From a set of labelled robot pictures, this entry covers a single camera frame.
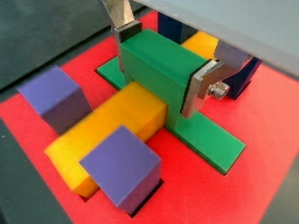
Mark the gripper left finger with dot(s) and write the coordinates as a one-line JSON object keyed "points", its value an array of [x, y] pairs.
{"points": [[126, 26]]}

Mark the blue block left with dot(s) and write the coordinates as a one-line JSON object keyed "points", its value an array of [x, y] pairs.
{"points": [[173, 29]]}

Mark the green bridge block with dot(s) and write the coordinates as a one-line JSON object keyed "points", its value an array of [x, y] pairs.
{"points": [[161, 65]]}

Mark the purple block left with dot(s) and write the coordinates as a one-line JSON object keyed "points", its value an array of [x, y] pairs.
{"points": [[126, 169]]}

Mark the blue block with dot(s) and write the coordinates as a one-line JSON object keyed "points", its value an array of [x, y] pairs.
{"points": [[240, 80], [173, 29]]}

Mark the purple block right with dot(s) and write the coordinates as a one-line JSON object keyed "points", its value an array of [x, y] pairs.
{"points": [[57, 98]]}

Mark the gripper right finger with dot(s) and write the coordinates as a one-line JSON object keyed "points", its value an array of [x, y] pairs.
{"points": [[206, 82]]}

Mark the yellow arch block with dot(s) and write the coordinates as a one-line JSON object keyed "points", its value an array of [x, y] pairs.
{"points": [[135, 108]]}

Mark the purple block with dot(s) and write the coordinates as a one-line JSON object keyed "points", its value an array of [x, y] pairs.
{"points": [[126, 169], [57, 98]]}

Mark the blue block right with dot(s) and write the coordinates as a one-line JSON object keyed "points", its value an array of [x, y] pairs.
{"points": [[240, 80]]}

